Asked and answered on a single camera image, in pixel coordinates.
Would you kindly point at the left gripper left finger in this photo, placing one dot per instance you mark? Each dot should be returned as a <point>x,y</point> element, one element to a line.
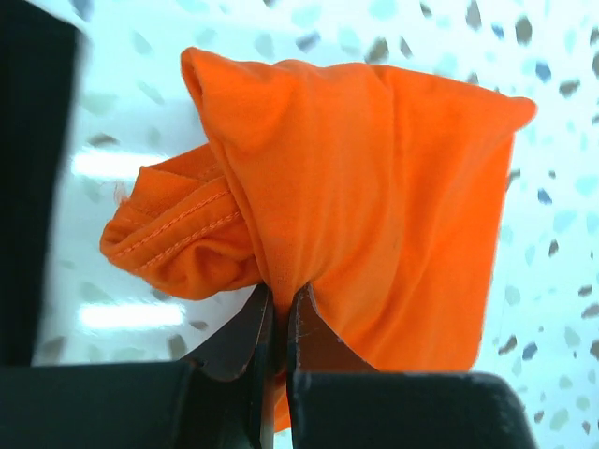
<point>218,396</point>

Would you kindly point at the orange t shirt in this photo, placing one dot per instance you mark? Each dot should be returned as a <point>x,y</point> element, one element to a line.
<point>381,188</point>

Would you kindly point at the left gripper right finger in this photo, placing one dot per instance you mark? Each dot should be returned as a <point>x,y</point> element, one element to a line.
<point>337,400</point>

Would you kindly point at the folded black t shirt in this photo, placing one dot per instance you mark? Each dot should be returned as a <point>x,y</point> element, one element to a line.
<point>38,65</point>

